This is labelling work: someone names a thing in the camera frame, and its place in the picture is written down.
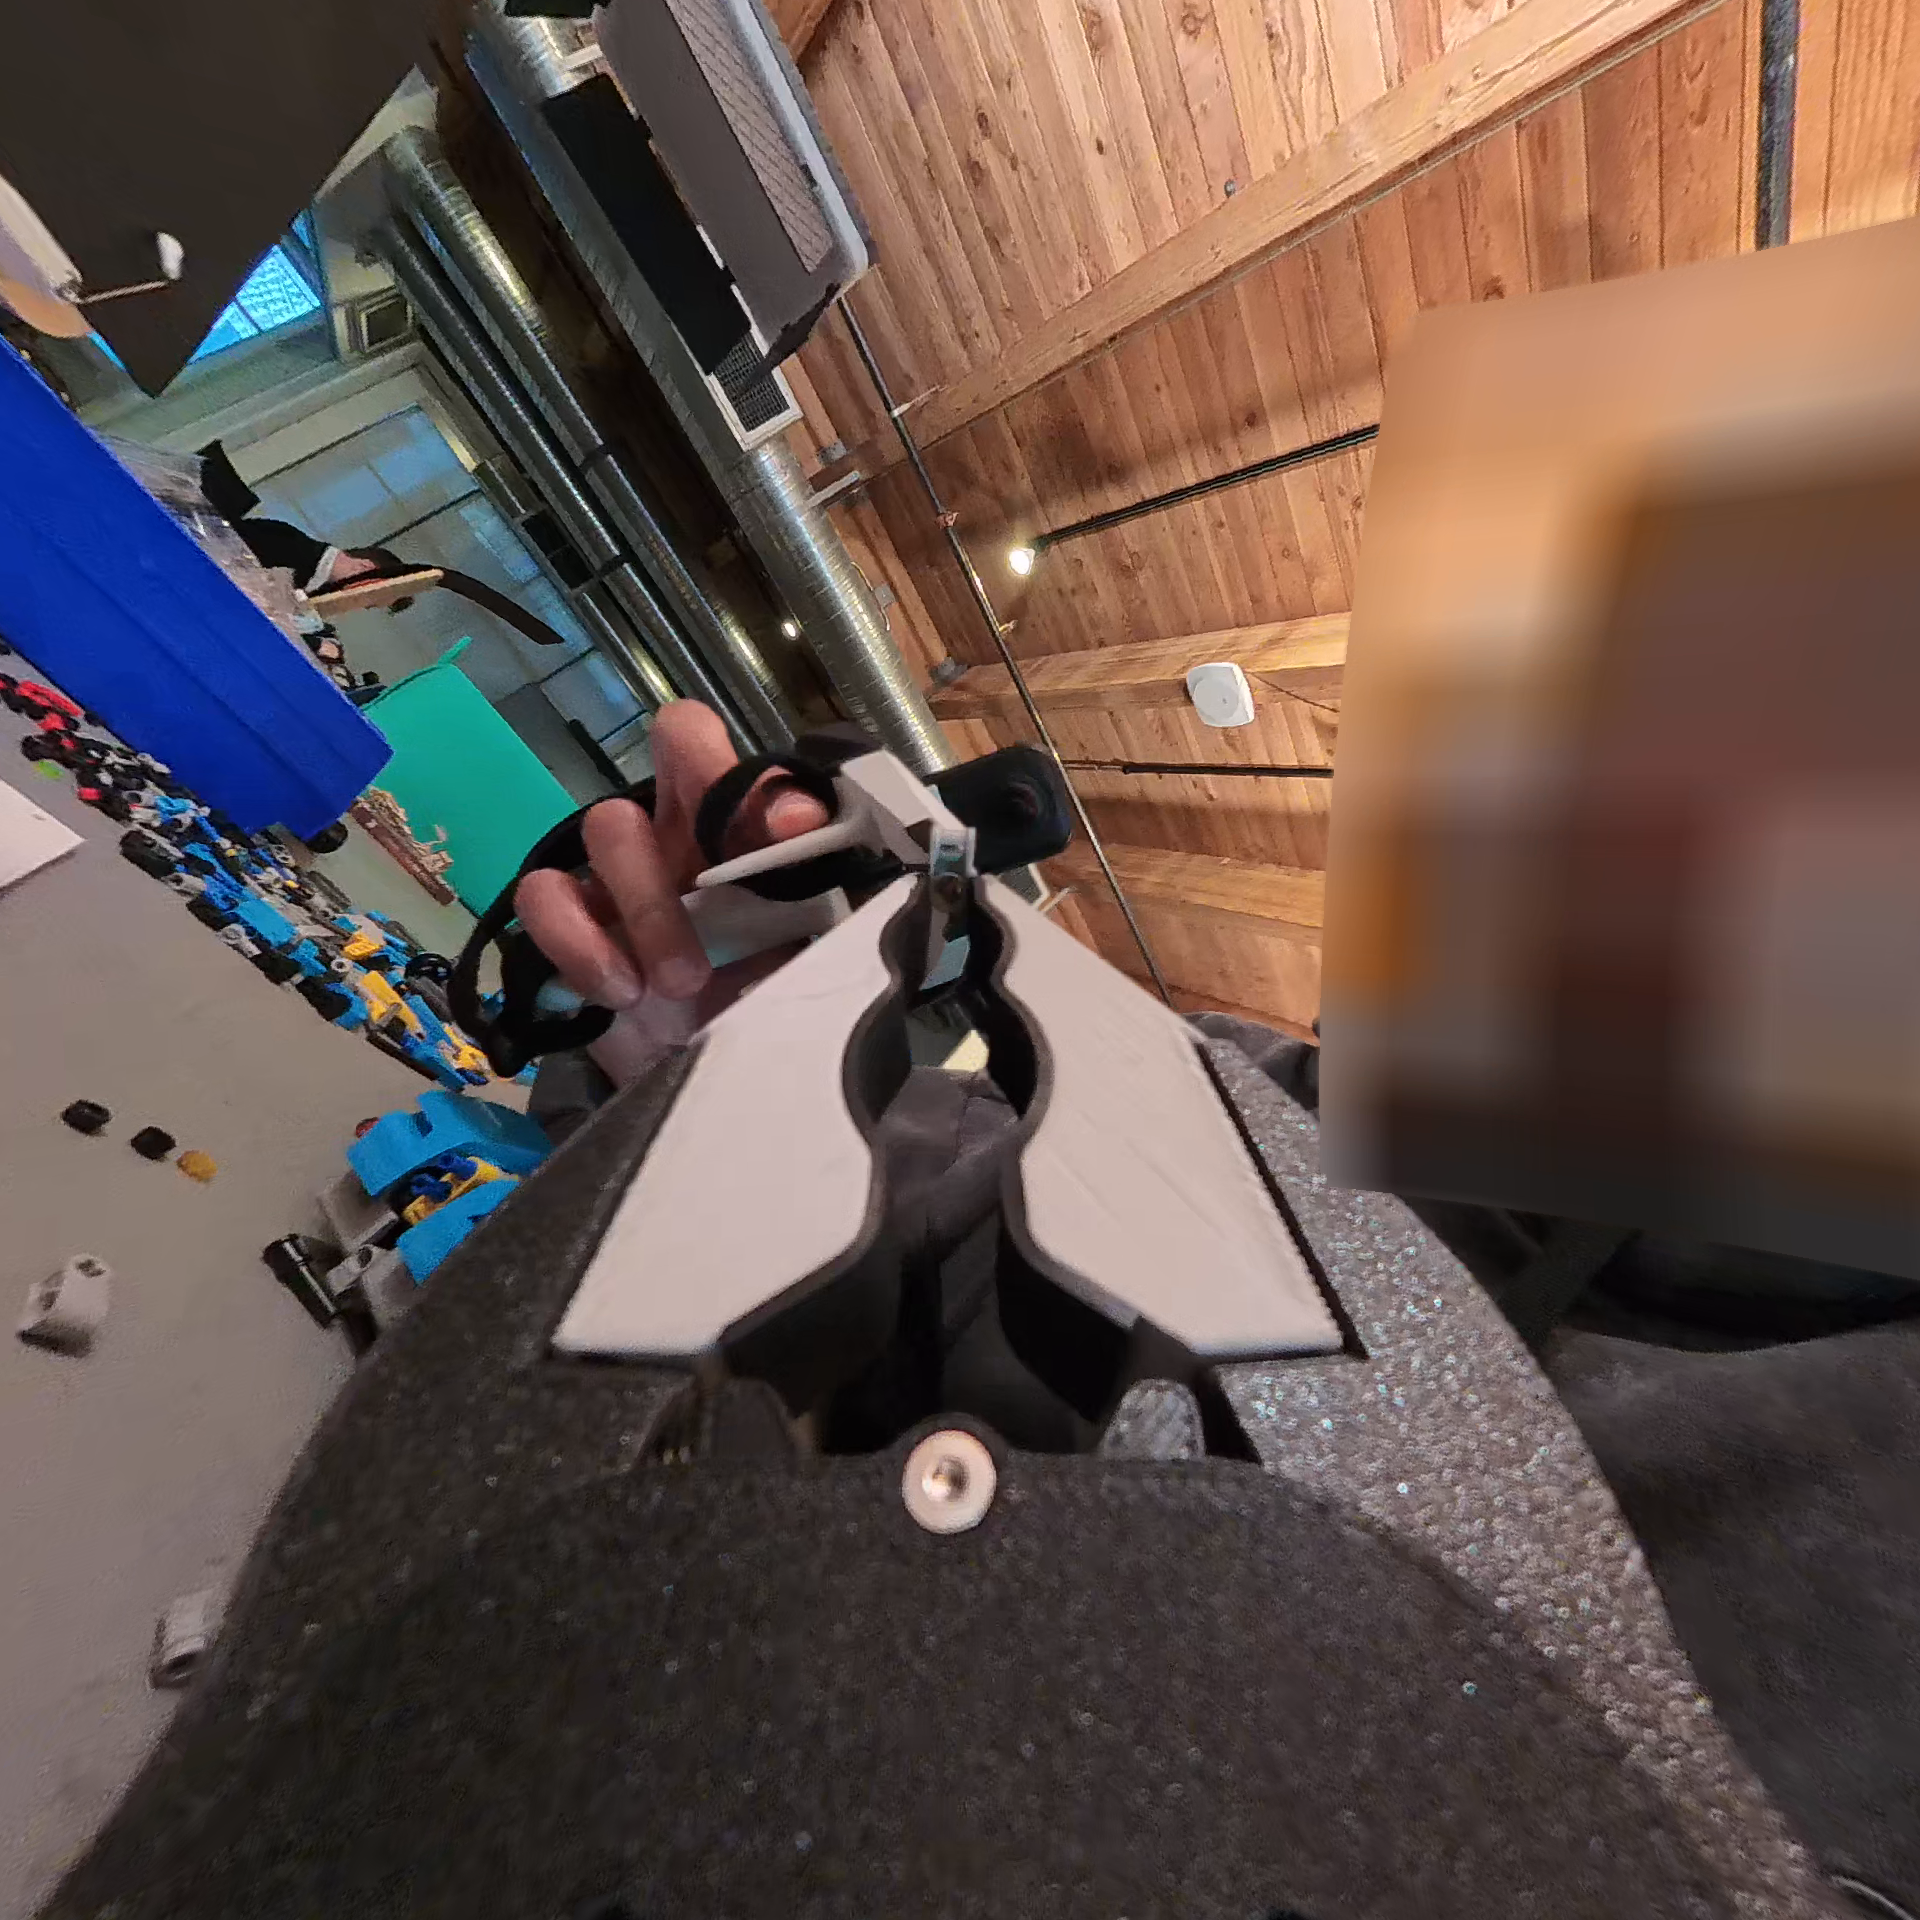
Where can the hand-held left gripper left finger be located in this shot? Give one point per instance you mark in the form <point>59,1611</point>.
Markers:
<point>720,1185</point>

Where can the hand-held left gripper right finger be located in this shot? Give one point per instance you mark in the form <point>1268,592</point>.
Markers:
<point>1156,1185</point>

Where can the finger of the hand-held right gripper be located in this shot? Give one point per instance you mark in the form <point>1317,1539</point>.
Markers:
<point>893,803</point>

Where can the light grey connector brick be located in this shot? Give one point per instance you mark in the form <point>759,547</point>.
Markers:
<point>63,1302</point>
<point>949,867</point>

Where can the person's right hand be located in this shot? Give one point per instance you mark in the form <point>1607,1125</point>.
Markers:
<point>645,914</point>

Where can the white ceiling sensor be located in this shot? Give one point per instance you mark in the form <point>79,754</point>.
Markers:
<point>1220,695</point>

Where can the blue toy car model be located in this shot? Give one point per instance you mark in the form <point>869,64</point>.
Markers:
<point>436,1155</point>

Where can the teal green panel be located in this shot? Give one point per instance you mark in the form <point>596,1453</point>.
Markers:
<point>480,779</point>

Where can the black pin brick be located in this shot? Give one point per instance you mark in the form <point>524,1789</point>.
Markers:
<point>301,1275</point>

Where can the white ceiling vent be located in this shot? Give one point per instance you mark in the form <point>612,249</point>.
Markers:
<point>750,394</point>

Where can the pile of toy bricks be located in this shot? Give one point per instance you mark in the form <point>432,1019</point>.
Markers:
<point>301,930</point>

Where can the grey ceiling pipes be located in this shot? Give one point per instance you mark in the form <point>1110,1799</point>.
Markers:
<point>495,346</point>

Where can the grey ceiling air unit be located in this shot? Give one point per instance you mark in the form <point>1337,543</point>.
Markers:
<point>735,136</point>

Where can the small grey bush brick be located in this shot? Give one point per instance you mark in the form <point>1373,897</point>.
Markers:
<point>184,1635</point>

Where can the blue storage bin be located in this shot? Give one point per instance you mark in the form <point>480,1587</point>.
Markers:
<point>181,630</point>

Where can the white instruction booklet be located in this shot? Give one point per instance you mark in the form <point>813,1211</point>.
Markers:
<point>31,840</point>

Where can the black screen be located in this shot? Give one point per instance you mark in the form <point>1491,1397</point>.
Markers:
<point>225,149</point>

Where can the white laptop stand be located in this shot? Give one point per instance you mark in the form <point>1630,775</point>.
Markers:
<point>37,247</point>

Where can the black ceiling pipe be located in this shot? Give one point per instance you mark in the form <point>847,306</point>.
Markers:
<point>1776,119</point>

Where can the silver ceiling duct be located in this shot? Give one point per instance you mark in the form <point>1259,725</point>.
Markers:
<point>839,600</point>

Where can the black ceiling track rail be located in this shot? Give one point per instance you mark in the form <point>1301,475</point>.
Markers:
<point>1201,483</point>

